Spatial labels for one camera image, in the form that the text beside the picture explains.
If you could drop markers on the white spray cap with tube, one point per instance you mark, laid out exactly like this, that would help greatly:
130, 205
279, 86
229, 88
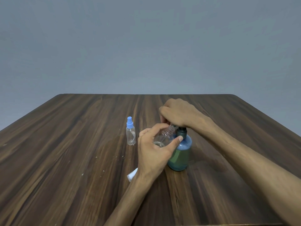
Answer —
132, 175

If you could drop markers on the person's right hand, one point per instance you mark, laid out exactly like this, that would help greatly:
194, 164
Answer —
183, 112

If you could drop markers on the blue green pump bottle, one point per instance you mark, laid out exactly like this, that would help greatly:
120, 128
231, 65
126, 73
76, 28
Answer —
180, 158

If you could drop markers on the clear small bottle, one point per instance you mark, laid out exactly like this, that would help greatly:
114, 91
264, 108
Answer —
164, 137

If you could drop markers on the person's right forearm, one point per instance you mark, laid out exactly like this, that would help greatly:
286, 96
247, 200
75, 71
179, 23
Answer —
249, 167

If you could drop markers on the person's left hand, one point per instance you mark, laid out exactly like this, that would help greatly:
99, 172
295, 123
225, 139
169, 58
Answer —
151, 158

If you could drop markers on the blue-capped small spray bottle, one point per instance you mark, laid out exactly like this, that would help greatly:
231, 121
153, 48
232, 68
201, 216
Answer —
131, 137

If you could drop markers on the person's left forearm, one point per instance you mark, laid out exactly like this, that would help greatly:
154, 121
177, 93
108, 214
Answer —
130, 201

